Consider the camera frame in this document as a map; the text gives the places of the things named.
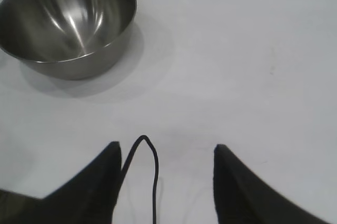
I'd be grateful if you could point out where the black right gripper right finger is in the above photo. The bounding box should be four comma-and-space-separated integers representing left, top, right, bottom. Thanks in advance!
213, 144, 337, 224

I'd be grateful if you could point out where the right camera thin black cable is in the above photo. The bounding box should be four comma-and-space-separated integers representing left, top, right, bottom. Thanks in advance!
121, 134, 159, 224

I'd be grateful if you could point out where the stainless steel mixing bowl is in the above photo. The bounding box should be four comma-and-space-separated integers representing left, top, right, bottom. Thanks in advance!
0, 0, 137, 80

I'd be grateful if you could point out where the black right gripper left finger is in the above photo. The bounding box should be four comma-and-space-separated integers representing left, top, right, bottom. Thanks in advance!
26, 141, 124, 224

